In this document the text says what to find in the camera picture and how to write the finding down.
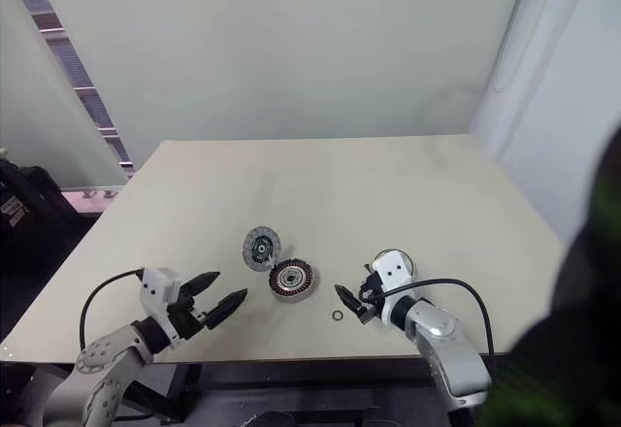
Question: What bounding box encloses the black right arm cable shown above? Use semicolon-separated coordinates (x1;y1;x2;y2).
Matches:
380;279;497;379

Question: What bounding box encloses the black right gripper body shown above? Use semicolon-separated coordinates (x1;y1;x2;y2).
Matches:
357;261;390;313

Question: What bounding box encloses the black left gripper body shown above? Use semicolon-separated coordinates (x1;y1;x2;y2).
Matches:
167;280;214;345

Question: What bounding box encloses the black bag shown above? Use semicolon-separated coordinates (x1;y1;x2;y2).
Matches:
0;154;98;302

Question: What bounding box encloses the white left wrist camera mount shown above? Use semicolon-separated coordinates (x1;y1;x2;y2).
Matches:
139;266;183;350

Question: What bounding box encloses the dark metal table frame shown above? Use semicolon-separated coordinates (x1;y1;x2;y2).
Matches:
115;356;452;427

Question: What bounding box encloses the dark blurred shape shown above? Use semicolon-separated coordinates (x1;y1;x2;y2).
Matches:
477;125;621;427

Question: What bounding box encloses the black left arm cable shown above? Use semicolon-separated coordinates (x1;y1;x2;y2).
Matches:
80;267;147;350

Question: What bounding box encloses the small grey round wheel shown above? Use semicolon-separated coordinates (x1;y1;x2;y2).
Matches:
241;225;283;272

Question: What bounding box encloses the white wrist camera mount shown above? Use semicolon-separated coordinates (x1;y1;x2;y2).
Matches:
372;249;417;327
139;266;183;350

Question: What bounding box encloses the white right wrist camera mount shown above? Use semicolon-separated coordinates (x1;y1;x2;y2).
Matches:
372;249;417;327

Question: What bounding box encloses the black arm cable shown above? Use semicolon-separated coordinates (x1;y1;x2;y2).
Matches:
80;267;147;350
380;279;497;379

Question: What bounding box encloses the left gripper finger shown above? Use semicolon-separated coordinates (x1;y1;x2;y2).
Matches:
205;288;250;330
180;270;221;298

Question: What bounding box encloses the white round disc part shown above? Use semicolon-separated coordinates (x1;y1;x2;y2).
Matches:
374;246;418;280

